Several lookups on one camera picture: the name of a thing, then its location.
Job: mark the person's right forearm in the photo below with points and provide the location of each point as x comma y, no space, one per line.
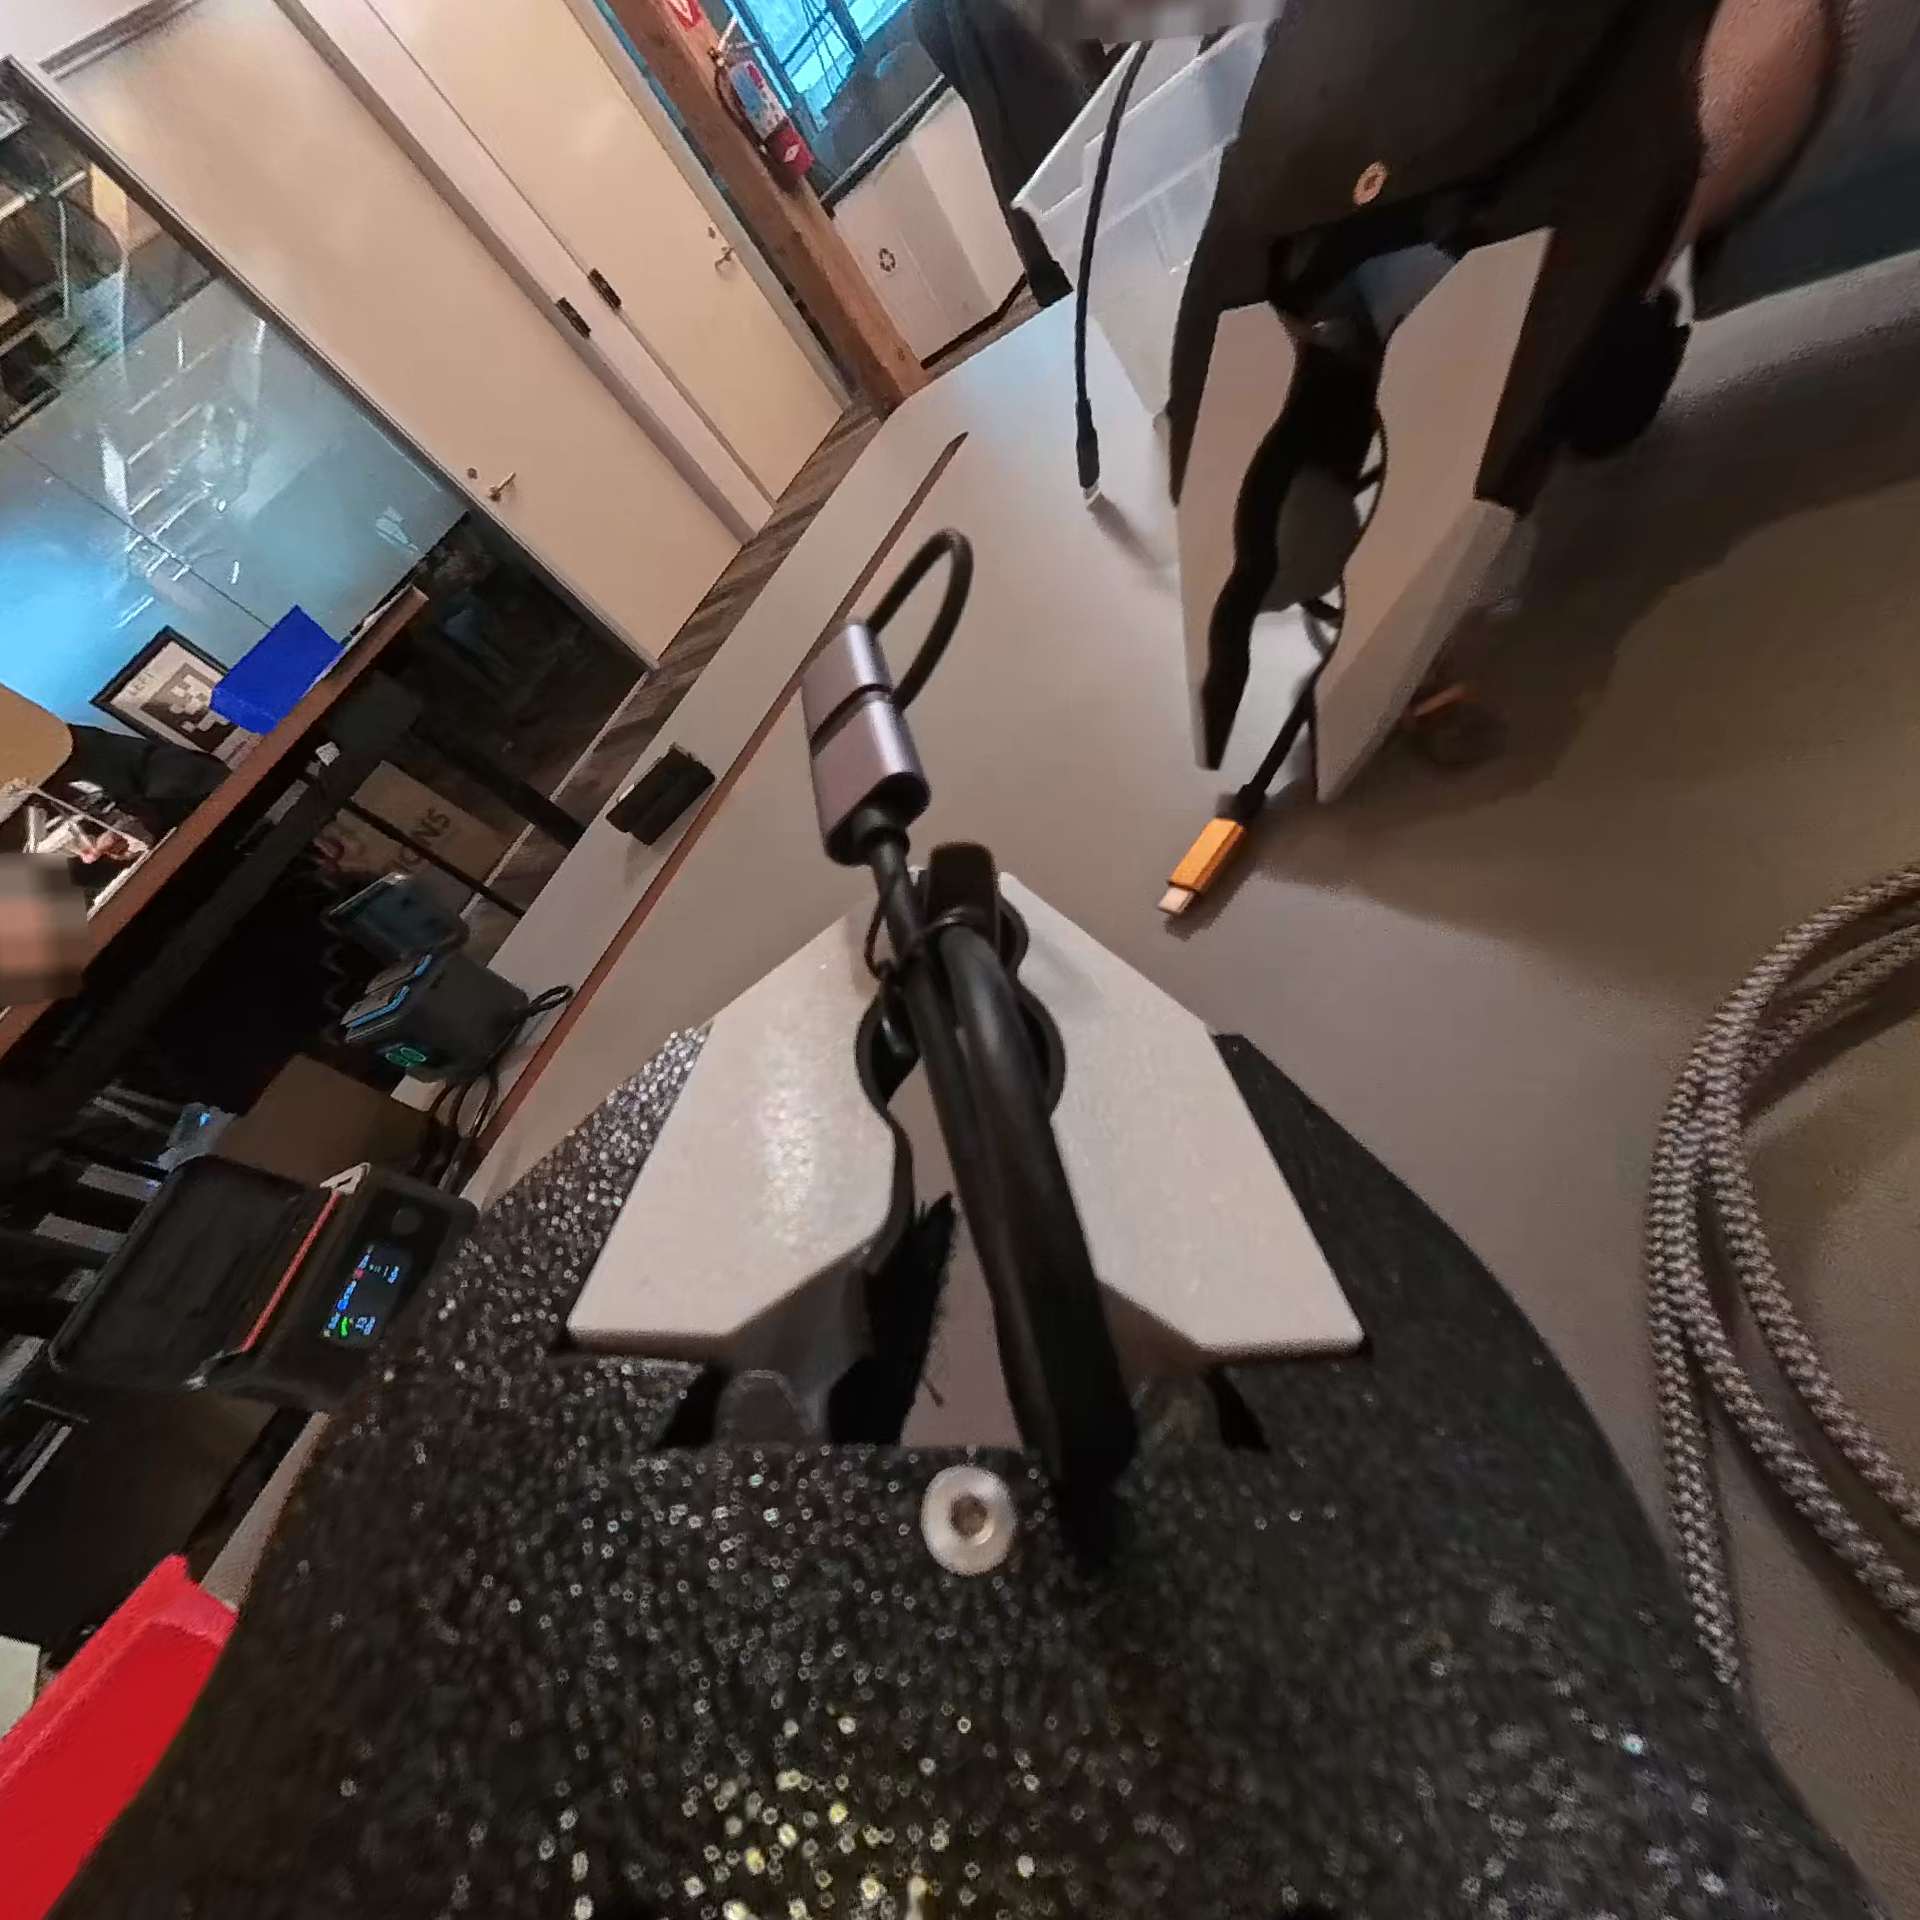
1770,88

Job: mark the clear plastic bin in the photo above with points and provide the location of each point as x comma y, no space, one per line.
1154,194

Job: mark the red object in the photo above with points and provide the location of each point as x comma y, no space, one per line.
107,1742

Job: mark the blue tray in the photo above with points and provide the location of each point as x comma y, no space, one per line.
280,667

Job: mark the black battery charger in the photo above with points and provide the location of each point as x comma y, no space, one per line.
437,1013

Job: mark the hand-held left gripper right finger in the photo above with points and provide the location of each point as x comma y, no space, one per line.
1188,1200

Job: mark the wooden desk with black legs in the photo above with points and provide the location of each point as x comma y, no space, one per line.
286,748

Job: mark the white recycling bin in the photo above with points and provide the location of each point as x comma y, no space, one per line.
931,239

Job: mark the wooden post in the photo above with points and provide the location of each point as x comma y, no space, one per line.
781,194

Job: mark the beige panel on stand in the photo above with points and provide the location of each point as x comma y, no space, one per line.
31,744

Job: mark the dark cloth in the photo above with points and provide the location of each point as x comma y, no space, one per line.
992,120

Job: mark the black portable power station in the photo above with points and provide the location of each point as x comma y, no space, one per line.
255,1275

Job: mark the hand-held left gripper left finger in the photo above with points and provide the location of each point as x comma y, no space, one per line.
749,1187

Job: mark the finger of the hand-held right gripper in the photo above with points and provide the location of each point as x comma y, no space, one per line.
1441,496
1221,496

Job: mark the white double door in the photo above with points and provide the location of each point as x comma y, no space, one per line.
599,182

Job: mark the small black box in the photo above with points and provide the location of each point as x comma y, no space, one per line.
662,796

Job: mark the framed black-white tag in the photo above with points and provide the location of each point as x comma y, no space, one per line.
158,696

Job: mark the grey usb adapter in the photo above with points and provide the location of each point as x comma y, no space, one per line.
862,765

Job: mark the red fire extinguisher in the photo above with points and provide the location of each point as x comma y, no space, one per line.
764,113

